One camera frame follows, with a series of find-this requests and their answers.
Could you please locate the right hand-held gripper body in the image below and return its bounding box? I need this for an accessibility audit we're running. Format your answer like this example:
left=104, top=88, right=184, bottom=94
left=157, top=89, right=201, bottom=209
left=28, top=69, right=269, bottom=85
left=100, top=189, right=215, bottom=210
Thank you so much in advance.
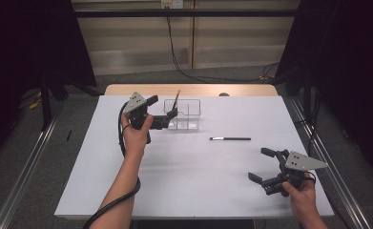
left=263, top=148, right=329, bottom=198

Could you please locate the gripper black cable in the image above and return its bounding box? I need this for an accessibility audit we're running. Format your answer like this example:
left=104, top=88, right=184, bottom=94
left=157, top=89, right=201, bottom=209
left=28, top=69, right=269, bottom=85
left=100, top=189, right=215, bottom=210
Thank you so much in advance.
left=82, top=100, right=142, bottom=229
left=306, top=171, right=318, bottom=186

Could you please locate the person's right hand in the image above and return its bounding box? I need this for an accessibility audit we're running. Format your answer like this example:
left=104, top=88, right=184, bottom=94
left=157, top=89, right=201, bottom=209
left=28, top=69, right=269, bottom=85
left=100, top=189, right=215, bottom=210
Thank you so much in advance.
left=281, top=171, right=322, bottom=221

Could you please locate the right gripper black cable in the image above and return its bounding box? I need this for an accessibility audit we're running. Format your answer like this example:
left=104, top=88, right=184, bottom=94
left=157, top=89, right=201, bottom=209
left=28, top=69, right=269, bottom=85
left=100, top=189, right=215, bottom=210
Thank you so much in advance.
left=306, top=171, right=318, bottom=186

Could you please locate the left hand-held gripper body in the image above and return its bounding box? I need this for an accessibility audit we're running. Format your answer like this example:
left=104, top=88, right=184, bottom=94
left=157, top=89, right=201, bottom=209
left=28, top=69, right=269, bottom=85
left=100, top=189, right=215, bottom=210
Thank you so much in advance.
left=122, top=92, right=169, bottom=144

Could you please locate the black power cable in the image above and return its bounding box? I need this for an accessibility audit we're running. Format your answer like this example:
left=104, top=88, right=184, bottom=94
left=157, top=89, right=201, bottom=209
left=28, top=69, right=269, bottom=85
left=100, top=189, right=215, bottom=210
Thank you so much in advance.
left=165, top=8, right=281, bottom=84

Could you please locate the white wall socket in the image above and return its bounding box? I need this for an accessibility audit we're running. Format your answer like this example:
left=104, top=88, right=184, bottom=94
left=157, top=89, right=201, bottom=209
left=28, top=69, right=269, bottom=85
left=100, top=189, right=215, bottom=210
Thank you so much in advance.
left=160, top=0, right=184, bottom=10

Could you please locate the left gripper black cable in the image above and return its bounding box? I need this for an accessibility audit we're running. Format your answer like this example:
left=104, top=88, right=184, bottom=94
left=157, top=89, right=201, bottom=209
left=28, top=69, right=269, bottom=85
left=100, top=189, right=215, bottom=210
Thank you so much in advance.
left=82, top=100, right=142, bottom=229

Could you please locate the black pen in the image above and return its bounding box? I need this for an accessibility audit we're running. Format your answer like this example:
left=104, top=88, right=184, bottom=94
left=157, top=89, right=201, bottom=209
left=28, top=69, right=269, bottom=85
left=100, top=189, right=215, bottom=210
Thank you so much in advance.
left=209, top=136, right=252, bottom=141

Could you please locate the metal floor rail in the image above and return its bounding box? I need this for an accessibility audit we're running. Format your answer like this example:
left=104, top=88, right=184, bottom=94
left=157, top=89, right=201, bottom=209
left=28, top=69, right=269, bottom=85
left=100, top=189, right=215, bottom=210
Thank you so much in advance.
left=288, top=94, right=373, bottom=229
left=0, top=103, right=66, bottom=229

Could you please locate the black metal stand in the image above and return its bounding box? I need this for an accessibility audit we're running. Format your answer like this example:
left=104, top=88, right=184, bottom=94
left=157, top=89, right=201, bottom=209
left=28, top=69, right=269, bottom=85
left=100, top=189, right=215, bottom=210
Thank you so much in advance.
left=302, top=68, right=313, bottom=123
left=40, top=71, right=52, bottom=132

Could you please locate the white table board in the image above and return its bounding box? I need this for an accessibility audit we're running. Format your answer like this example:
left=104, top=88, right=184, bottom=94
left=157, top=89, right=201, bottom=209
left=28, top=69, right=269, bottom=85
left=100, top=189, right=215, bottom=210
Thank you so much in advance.
left=53, top=94, right=335, bottom=220

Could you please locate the person's left hand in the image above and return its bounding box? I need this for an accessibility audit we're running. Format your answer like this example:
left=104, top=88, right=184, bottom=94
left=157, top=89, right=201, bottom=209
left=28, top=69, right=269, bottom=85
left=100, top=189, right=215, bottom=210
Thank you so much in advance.
left=120, top=113, right=155, bottom=160

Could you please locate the wooden table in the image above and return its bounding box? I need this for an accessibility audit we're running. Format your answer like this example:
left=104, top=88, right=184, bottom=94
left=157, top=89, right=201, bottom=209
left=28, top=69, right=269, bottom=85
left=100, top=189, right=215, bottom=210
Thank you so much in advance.
left=103, top=83, right=279, bottom=97

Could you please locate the clear acrylic organizer box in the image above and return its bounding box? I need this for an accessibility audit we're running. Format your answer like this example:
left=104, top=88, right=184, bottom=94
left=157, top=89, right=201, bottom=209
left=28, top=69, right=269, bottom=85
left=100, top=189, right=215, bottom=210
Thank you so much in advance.
left=163, top=98, right=202, bottom=132

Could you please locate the black curtain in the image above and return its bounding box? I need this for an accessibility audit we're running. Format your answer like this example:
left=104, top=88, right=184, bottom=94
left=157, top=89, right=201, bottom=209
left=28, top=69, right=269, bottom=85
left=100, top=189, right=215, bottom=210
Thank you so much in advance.
left=274, top=0, right=373, bottom=182
left=0, top=0, right=97, bottom=166

